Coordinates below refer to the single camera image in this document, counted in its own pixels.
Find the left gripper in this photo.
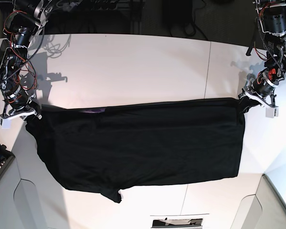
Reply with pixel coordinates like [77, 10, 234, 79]
[238, 73, 279, 114]

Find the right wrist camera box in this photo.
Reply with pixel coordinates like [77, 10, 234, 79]
[0, 118, 11, 129]

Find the grey bin at left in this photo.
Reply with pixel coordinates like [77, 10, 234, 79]
[0, 144, 48, 229]

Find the printed paper sheet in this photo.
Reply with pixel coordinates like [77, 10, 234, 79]
[151, 214, 209, 229]

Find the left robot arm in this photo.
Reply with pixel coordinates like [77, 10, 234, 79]
[238, 0, 286, 118]

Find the black t-shirt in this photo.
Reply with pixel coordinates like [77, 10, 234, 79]
[25, 97, 246, 204]

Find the grey panel at right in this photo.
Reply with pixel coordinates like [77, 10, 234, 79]
[231, 174, 286, 229]

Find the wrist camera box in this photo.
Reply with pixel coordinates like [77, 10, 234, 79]
[266, 107, 278, 118]
[0, 118, 11, 129]

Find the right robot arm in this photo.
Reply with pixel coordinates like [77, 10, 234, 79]
[0, 0, 55, 120]

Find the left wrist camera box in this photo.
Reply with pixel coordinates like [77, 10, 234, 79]
[266, 107, 278, 118]

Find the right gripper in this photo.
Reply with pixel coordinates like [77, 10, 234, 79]
[0, 93, 42, 119]

